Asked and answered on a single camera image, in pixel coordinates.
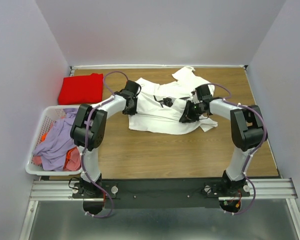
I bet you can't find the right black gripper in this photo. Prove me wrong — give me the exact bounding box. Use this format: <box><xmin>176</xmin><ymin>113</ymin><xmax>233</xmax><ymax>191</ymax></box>
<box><xmin>179</xmin><ymin>100</ymin><xmax>205</xmax><ymax>123</ymax></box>

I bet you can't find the white t-shirt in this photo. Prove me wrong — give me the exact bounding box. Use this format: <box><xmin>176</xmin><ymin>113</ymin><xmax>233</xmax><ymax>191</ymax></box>
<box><xmin>128</xmin><ymin>66</ymin><xmax>218</xmax><ymax>135</ymax></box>

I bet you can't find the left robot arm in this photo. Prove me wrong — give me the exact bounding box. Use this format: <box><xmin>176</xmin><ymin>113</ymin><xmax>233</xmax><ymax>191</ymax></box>
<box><xmin>70</xmin><ymin>80</ymin><xmax>142</xmax><ymax>198</ymax></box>

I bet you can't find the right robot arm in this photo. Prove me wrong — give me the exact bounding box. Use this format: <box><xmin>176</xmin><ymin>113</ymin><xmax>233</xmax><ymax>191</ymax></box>
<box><xmin>179</xmin><ymin>83</ymin><xmax>268</xmax><ymax>196</ymax></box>

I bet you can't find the folded red t-shirt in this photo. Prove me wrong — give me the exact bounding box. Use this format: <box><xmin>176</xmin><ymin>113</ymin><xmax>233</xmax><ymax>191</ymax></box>
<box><xmin>57</xmin><ymin>73</ymin><xmax>104</xmax><ymax>105</ymax></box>

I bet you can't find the white plastic laundry basket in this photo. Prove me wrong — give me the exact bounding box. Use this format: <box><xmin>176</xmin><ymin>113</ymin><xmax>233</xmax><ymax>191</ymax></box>
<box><xmin>25</xmin><ymin>105</ymin><xmax>83</xmax><ymax>176</ymax></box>

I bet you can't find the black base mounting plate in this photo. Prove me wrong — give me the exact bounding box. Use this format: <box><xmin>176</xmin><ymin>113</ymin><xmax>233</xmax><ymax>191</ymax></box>
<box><xmin>71</xmin><ymin>177</ymin><xmax>250</xmax><ymax>209</ymax></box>

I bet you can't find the orange pink garment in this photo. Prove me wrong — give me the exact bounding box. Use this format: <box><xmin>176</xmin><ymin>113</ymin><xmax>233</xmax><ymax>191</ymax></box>
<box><xmin>33</xmin><ymin>132</ymin><xmax>81</xmax><ymax>172</ymax></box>

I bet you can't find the lavender t-shirt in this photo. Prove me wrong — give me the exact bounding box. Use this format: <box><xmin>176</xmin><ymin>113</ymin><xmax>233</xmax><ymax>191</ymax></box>
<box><xmin>32</xmin><ymin>108</ymin><xmax>81</xmax><ymax>172</ymax></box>

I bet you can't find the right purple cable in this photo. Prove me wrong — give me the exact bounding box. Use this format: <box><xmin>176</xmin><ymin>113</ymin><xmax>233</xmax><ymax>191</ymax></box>
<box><xmin>209</xmin><ymin>82</ymin><xmax>269</xmax><ymax>216</ymax></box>

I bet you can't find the aluminium rail frame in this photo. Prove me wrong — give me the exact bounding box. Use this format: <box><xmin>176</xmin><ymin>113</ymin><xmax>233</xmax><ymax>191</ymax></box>
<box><xmin>19</xmin><ymin>178</ymin><xmax>300</xmax><ymax>240</ymax></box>

